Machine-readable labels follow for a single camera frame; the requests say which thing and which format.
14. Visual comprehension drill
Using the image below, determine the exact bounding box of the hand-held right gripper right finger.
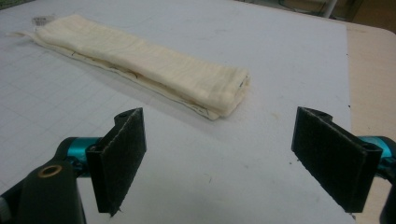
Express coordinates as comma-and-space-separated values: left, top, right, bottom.
290, 106, 396, 214

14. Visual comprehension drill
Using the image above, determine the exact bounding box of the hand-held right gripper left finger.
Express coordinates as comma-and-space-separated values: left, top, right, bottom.
55, 107, 148, 217

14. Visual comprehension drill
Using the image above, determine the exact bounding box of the cream cloth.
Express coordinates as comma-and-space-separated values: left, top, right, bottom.
7, 13, 252, 121

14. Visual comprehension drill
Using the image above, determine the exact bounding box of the white grid cutting mat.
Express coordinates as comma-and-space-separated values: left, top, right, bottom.
0, 0, 358, 224

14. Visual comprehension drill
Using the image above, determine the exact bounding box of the white metal stand pole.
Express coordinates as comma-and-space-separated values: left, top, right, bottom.
322, 0, 338, 19

